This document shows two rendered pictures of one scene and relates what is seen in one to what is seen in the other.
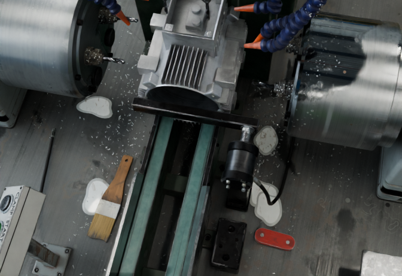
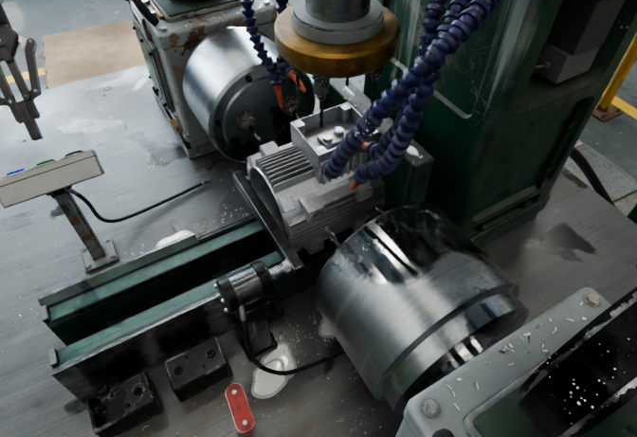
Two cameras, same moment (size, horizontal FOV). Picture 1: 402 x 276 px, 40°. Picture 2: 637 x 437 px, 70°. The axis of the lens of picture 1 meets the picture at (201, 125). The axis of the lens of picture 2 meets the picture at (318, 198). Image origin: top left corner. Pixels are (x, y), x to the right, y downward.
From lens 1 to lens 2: 0.57 m
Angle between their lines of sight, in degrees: 28
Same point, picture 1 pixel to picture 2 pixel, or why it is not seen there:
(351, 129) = (356, 339)
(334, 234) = not seen: outside the picture
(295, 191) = (307, 390)
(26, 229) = (59, 179)
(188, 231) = (170, 312)
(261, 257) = (214, 411)
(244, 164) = (242, 284)
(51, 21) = (231, 63)
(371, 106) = (389, 328)
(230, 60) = (332, 197)
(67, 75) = (209, 113)
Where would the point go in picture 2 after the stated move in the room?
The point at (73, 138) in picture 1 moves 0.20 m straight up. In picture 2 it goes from (212, 196) to (197, 135)
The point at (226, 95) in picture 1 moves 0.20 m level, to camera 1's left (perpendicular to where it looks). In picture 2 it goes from (297, 220) to (219, 166)
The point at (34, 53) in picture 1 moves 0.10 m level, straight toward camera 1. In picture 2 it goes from (204, 81) to (182, 110)
